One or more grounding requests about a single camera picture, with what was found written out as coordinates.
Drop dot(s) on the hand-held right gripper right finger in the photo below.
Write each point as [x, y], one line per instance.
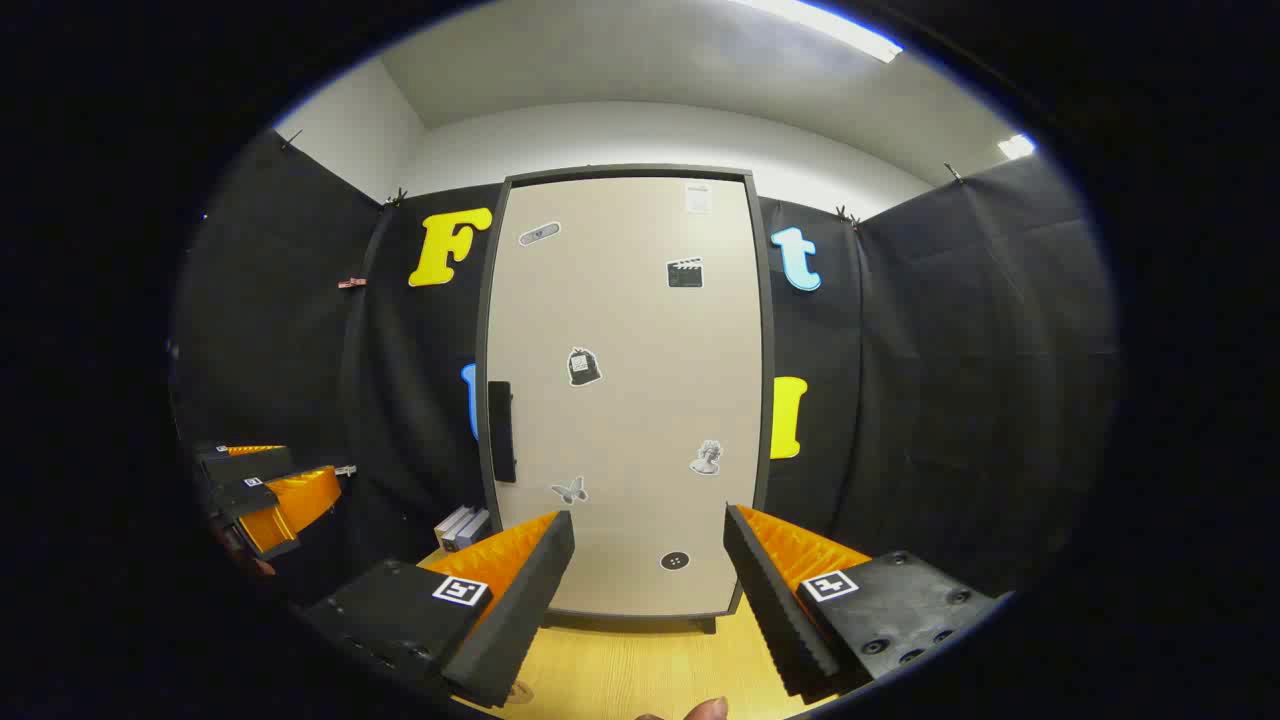
[770, 610]

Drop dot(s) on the long ceiling light panel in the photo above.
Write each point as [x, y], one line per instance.
[830, 25]

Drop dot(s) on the lavender spine book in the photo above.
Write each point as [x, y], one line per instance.
[475, 525]

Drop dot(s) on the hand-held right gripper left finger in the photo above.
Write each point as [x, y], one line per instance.
[520, 610]

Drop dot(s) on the white cover book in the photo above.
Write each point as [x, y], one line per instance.
[447, 522]

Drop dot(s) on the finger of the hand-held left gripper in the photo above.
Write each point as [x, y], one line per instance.
[240, 497]
[240, 462]

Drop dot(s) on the beige cabinet door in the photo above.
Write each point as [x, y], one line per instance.
[640, 320]

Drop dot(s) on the black backdrop cloth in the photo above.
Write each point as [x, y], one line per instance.
[950, 380]

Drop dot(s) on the small ceiling light panel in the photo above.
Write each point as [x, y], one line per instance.
[1015, 147]

